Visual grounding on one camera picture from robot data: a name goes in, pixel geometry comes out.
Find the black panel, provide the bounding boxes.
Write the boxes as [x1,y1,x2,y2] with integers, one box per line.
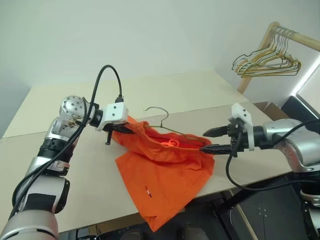
[236,178,313,240]

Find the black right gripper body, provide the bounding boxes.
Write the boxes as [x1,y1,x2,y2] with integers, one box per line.
[225,118,251,154]

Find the wooden clothes rack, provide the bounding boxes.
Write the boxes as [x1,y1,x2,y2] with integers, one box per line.
[236,21,320,95]

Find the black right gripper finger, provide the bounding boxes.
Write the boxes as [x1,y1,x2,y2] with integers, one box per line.
[199,144,234,156]
[202,125,230,138]

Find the black table frame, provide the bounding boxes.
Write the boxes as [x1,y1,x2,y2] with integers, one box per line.
[209,186,253,226]

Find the gold wire hanger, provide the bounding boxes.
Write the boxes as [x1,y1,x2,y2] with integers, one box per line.
[241,29,303,79]

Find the brown cardboard box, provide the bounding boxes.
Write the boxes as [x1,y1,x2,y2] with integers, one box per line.
[252,101,291,124]

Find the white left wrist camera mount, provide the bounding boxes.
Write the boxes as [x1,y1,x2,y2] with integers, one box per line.
[96,102,130,132]

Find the dark rounded shape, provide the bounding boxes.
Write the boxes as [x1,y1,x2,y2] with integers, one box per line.
[174,222,209,240]

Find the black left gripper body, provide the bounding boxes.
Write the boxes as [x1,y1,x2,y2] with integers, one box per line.
[101,123,120,134]

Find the black case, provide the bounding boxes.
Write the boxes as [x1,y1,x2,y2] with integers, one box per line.
[281,94,320,124]

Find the orange shorts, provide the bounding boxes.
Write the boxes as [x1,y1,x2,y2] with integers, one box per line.
[109,115,216,233]

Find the bunch of gold hangers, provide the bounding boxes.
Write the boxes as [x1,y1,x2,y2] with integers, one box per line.
[236,28,301,76]

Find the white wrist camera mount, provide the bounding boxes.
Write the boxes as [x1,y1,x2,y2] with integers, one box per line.
[96,102,130,132]
[230,102,256,152]

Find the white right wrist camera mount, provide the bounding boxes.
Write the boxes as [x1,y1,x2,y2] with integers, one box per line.
[230,102,256,152]

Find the dark wire hanger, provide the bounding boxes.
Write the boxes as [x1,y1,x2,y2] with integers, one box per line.
[231,31,288,75]

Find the olive wire clothes hanger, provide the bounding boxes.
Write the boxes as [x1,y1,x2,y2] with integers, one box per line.
[142,106,213,149]

